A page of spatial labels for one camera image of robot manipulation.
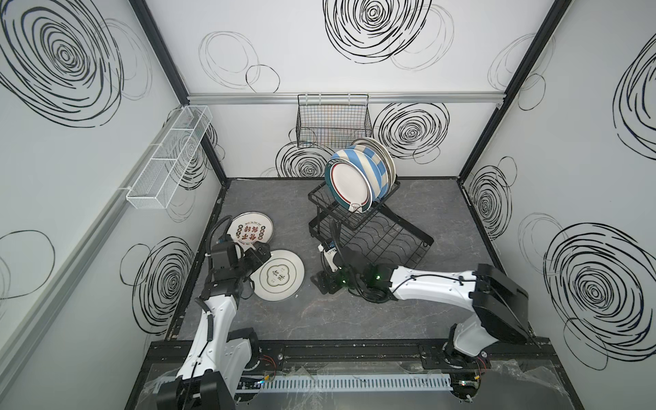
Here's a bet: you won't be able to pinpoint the black wire dish rack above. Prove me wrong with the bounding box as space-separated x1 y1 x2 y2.
307 182 434 268

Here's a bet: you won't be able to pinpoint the white plate black outline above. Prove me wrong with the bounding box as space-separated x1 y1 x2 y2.
250 249 305 302

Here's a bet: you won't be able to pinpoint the red green rimmed plate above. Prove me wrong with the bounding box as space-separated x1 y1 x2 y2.
324 159 372 214

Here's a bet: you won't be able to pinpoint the blue striped plate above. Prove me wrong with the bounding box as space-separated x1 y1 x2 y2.
352 145 391 201
331 146 381 205

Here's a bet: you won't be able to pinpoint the cream floral plate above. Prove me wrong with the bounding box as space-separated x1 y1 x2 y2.
351 138 396 189

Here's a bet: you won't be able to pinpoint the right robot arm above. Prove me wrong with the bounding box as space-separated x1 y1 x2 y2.
312 242 533 368

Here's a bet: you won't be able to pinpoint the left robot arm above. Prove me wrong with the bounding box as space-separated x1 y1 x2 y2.
155 239 271 409

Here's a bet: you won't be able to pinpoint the white plate red characters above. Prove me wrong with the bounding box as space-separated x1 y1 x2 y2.
228 212 273 249

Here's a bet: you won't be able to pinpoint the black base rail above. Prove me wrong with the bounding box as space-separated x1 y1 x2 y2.
148 337 555 372

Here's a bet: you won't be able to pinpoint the white slotted cable duct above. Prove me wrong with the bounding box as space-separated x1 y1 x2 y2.
236 374 453 394

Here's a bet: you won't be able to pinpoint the white mesh wall shelf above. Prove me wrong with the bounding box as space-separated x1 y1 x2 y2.
126 105 213 210

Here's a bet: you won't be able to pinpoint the black wire wall basket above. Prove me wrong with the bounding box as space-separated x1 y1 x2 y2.
295 93 373 150

